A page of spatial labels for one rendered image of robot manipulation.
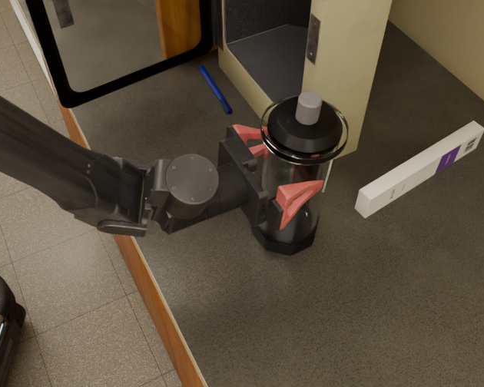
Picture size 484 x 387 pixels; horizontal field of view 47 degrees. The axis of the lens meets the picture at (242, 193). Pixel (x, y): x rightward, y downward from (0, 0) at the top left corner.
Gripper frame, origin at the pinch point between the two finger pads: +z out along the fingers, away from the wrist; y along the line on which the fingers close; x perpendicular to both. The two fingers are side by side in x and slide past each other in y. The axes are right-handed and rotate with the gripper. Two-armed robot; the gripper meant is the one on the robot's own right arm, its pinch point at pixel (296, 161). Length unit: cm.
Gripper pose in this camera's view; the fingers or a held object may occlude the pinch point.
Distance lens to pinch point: 73.7
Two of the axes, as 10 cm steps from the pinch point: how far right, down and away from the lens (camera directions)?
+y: -4.8, -7.1, 5.2
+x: -0.8, 6.3, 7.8
